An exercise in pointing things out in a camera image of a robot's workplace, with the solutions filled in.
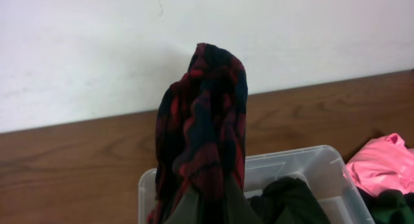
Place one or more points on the black garment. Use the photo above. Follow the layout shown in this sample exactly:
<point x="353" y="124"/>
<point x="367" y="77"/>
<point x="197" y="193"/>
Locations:
<point x="288" y="200"/>

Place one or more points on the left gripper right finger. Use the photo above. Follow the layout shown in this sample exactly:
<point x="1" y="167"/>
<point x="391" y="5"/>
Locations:
<point x="238" y="210"/>

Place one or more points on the dark green garment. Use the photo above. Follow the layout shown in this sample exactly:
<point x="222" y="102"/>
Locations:
<point x="392" y="207"/>

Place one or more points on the red navy plaid shirt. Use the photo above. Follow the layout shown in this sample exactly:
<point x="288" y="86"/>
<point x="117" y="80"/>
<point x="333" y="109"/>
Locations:
<point x="200" y="136"/>

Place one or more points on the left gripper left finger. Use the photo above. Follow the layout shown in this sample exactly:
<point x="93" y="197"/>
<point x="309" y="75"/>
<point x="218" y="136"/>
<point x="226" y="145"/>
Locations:
<point x="184" y="208"/>

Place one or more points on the clear plastic storage bin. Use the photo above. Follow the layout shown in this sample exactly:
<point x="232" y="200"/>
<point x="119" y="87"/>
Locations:
<point x="321" y="167"/>

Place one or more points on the pink garment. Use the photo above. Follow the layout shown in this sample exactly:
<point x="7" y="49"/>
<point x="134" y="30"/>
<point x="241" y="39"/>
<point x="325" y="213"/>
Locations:
<point x="383" y="164"/>

